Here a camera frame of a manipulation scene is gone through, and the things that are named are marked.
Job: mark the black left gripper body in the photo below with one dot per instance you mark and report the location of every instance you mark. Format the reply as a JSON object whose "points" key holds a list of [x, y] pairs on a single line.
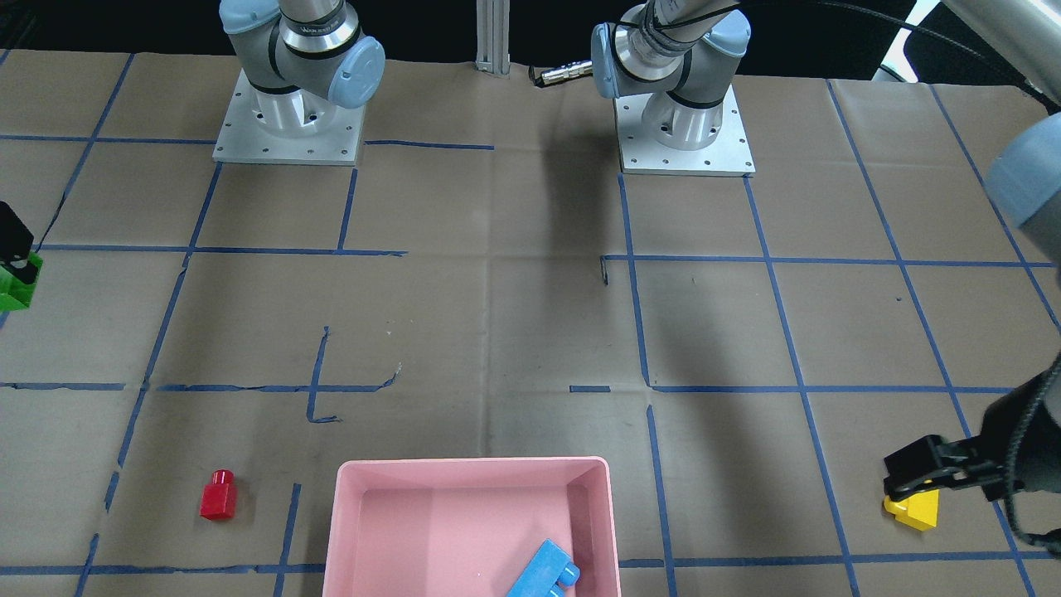
{"points": [[935, 464]]}

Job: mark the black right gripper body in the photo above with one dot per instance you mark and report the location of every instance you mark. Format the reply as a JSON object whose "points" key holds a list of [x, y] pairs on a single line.
{"points": [[11, 235]]}

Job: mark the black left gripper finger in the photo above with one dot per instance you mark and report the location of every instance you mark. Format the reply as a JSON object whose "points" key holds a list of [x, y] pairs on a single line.
{"points": [[925, 464]]}

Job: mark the yellow toy block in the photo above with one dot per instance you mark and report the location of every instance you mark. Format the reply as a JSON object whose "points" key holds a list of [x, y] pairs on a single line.
{"points": [[919, 512]]}

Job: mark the green toy block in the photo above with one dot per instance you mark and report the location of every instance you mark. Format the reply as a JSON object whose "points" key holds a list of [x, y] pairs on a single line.
{"points": [[18, 285]]}

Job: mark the red toy block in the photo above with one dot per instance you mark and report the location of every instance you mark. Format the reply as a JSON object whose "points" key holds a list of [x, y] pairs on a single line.
{"points": [[219, 496]]}

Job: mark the blue toy block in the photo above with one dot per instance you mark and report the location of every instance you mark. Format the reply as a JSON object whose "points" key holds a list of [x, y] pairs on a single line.
{"points": [[551, 571]]}

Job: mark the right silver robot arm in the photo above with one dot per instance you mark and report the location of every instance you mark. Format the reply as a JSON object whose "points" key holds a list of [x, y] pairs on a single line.
{"points": [[120, 150]]}

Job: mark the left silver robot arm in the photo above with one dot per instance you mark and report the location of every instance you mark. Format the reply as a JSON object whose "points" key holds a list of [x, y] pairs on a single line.
{"points": [[668, 67]]}

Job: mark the pink plastic box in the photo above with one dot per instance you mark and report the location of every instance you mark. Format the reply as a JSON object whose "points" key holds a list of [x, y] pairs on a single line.
{"points": [[468, 527]]}

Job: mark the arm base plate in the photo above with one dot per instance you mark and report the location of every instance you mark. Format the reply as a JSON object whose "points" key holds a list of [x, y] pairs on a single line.
{"points": [[658, 136], [297, 128]]}

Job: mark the aluminium frame post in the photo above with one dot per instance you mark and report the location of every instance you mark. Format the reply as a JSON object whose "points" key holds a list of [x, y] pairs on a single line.
{"points": [[492, 27]]}

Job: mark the metal cable connector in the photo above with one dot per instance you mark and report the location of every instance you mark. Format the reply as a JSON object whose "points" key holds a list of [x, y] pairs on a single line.
{"points": [[549, 77]]}

